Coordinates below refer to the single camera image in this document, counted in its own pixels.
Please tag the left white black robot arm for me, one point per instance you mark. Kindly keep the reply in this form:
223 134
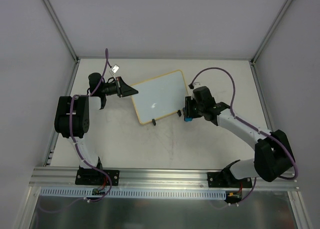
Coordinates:
73 115

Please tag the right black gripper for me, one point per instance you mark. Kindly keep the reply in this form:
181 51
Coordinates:
188 108

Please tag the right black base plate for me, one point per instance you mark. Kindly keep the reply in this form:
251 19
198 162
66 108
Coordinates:
218 180

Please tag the blue whiteboard eraser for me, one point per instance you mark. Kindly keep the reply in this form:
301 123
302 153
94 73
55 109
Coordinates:
188 119

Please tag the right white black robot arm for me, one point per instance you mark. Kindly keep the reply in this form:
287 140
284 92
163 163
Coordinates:
272 151

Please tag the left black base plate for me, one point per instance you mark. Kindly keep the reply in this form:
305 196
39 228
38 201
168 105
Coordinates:
91 177

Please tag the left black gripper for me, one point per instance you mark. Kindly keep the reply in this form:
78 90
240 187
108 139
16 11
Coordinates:
119 86

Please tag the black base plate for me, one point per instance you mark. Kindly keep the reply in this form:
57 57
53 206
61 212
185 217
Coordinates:
218 180
91 177

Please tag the yellow framed whiteboard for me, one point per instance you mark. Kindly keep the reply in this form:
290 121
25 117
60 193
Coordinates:
160 96

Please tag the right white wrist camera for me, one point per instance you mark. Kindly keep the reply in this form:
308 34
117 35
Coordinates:
194 85

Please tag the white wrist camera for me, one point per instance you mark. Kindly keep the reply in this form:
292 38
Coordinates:
113 70
194 85

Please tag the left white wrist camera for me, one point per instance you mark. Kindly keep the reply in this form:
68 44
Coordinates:
113 70

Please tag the aluminium front rail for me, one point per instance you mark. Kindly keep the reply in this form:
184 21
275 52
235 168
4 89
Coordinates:
175 179

